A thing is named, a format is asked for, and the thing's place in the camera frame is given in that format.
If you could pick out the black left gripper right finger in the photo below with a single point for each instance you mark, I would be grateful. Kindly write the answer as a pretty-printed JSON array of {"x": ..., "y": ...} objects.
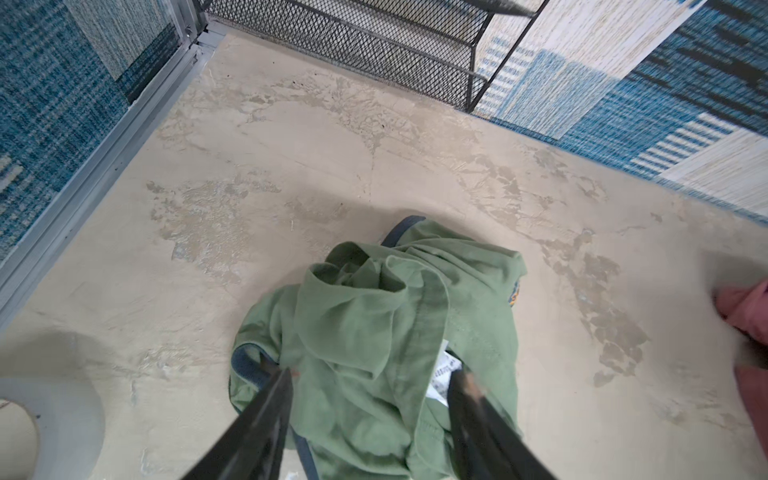
[{"x": 485, "y": 446}]

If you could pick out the pink red t-shirt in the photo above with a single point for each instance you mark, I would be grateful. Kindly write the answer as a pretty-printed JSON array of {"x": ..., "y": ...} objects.
[{"x": 745, "y": 310}]

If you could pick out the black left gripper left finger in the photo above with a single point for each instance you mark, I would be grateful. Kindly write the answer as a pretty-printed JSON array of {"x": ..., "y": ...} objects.
[{"x": 252, "y": 447}]

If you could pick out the green t-shirt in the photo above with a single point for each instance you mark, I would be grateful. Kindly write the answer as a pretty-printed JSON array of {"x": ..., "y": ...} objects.
[{"x": 362, "y": 335}]

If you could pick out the black wire mesh shelf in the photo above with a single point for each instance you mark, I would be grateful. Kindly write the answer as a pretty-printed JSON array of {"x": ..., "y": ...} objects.
[{"x": 428, "y": 47}]

